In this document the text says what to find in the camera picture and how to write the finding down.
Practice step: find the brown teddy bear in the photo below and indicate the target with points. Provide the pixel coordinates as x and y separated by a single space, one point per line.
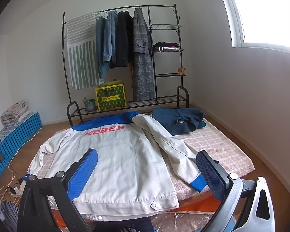
181 70

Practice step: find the blue denim jacket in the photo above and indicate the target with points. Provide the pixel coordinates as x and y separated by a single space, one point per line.
110 36

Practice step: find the person's striped grey garment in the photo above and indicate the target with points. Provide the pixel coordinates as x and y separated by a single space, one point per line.
6 212

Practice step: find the teal denim jacket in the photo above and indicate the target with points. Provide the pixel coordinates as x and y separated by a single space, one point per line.
100 43

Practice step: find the floral rolled quilt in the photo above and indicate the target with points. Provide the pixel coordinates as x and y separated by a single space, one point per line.
13 112

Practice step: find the window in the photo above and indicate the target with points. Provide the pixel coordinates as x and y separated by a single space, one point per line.
263 12

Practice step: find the white power strip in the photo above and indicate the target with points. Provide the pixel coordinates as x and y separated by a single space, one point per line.
14 191

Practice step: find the checked pink bed sheet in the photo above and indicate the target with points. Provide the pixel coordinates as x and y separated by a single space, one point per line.
207 145

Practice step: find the blue slatted bench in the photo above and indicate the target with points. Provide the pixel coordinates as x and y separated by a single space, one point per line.
17 133

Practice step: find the black metal clothes rack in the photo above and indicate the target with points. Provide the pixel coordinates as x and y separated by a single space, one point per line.
166 75

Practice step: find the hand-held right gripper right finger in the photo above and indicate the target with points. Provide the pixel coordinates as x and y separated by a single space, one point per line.
211 174

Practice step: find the green striped white cloth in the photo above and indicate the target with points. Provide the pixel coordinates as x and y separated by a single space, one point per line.
82 53

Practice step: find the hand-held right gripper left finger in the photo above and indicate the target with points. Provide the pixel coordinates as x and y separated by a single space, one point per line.
83 174

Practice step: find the black folded garment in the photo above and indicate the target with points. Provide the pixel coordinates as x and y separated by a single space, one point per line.
165 44

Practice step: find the clear plastic wrap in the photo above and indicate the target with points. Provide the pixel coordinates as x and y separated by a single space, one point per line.
178 223

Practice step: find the grey patterned cloth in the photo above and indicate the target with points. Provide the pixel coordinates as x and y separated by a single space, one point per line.
0 135

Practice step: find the dark blue garment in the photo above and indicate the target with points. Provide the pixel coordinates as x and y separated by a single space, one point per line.
174 120

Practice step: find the small potted plant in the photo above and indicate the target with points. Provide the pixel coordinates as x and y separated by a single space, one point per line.
90 105

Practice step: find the white and blue jacket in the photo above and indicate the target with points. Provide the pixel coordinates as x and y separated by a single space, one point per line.
123 154

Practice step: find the folded clothes on shelf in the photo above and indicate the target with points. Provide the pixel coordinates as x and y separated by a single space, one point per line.
166 49

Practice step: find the grey plaid coat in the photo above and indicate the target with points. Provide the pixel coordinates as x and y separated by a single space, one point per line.
141 72

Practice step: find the yellow and green bag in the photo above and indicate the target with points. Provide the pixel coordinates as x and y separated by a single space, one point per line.
111 99

